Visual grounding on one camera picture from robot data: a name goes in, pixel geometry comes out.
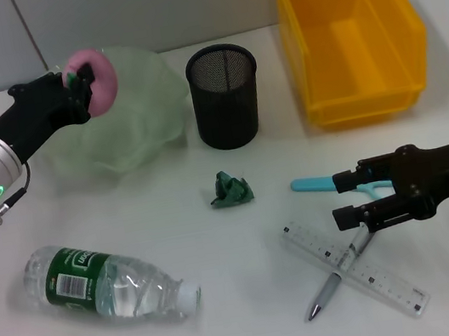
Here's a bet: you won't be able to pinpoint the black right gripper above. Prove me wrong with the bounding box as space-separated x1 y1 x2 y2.
322 137 449 241

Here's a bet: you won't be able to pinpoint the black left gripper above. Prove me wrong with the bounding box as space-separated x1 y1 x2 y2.
0 61 109 168

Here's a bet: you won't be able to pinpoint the pink peach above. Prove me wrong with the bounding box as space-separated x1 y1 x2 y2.
58 43 125 122

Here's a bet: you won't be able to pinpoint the blue scissors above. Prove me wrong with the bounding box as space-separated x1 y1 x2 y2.
290 162 396 213

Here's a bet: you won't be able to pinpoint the green plastic scrap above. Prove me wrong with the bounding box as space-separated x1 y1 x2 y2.
204 165 257 211

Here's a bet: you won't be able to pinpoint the clear green-label water bottle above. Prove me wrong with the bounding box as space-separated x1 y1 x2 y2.
17 220 207 336

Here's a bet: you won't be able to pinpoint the green glass fruit plate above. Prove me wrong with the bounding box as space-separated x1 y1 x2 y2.
23 32 203 193

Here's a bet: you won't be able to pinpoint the clear silver pen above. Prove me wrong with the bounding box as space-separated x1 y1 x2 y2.
292 225 385 322

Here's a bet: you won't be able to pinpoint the transparent plastic ruler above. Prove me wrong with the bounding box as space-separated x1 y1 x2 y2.
276 199 434 336

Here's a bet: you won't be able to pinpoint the black mesh pen holder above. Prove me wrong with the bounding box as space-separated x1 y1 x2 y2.
181 37 271 156

